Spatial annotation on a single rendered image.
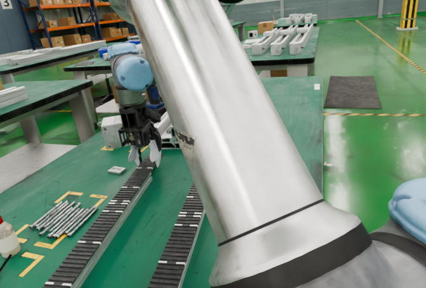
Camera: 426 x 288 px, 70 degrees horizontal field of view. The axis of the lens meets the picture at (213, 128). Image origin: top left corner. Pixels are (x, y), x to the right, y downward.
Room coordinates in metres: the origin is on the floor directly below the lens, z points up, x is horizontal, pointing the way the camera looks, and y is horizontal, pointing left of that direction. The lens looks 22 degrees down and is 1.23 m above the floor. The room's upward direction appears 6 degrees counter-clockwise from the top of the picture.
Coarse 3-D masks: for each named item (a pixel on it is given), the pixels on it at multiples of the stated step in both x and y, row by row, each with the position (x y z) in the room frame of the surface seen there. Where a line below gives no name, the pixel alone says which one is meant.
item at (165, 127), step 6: (162, 120) 1.05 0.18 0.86; (168, 120) 1.09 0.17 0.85; (156, 126) 1.00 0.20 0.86; (162, 126) 1.03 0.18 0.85; (168, 126) 1.08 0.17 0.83; (162, 132) 1.02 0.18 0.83; (168, 132) 1.02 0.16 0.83; (174, 132) 0.97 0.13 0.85; (162, 138) 0.98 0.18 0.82; (168, 138) 0.98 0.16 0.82; (174, 138) 0.97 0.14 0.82; (162, 144) 1.01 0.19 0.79; (168, 144) 1.01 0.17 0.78; (174, 144) 0.97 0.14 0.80
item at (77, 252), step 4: (76, 248) 0.48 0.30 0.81; (80, 248) 0.49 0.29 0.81; (72, 252) 0.47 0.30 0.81; (76, 252) 0.47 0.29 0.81; (80, 252) 0.47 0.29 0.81; (84, 252) 0.47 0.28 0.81; (88, 252) 0.47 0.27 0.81; (92, 252) 0.47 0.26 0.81; (88, 256) 0.46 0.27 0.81; (92, 256) 0.46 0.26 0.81
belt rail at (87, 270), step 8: (144, 184) 0.73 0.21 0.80; (136, 200) 0.67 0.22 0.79; (128, 208) 0.64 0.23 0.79; (120, 216) 0.59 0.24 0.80; (120, 224) 0.58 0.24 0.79; (112, 232) 0.55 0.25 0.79; (104, 240) 0.51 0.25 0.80; (104, 248) 0.51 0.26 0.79; (96, 256) 0.48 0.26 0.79; (88, 264) 0.45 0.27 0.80; (88, 272) 0.45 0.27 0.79; (80, 280) 0.42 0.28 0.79
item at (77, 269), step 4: (60, 264) 0.45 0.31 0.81; (64, 264) 0.45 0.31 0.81; (68, 264) 0.45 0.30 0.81; (60, 268) 0.44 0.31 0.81; (64, 268) 0.43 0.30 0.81; (68, 268) 0.44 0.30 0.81; (72, 268) 0.43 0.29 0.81; (76, 268) 0.43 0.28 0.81; (80, 268) 0.43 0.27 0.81; (60, 272) 0.43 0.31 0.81; (64, 272) 0.43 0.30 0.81; (68, 272) 0.43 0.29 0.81; (72, 272) 0.43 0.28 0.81; (76, 272) 0.42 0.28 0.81; (80, 272) 0.42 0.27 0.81
